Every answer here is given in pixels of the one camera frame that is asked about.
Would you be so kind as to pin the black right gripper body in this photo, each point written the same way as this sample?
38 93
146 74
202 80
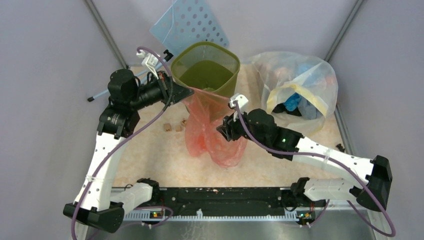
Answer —
237 128

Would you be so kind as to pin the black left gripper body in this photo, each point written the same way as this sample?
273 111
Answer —
159 89

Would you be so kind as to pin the red plastic trash bag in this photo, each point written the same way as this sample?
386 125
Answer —
212 132

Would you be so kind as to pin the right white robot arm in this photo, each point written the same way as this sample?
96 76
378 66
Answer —
366 181

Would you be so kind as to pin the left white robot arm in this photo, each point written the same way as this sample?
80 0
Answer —
94 206

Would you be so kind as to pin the green ribbed trash bin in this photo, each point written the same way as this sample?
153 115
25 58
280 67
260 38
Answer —
212 72

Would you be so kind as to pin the wooden cube letter M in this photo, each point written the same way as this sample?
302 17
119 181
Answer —
183 122

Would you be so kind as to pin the plain small wooden cube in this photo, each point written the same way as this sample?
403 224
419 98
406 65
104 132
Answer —
178 128

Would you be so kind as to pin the light blue tripod stand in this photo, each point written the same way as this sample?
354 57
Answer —
161 62

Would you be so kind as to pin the large wooden cube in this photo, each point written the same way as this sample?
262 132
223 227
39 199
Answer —
167 127

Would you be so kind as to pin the blue crumpled bag inside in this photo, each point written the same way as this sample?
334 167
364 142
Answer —
299 106

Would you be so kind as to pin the blue perforated board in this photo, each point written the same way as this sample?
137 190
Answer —
187 22

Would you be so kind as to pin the large clear plastic bag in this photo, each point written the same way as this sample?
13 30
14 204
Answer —
280 74

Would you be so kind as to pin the small black clip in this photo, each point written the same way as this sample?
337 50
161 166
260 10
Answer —
340 147

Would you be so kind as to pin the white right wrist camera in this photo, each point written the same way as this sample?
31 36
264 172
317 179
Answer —
239 99

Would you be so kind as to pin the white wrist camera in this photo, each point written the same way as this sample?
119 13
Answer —
149 61
239 99

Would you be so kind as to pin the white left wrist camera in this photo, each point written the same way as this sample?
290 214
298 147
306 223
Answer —
149 61

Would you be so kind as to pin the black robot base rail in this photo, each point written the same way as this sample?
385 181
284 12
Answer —
230 201

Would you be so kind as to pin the white slotted cable duct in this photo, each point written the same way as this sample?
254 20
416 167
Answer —
147 216

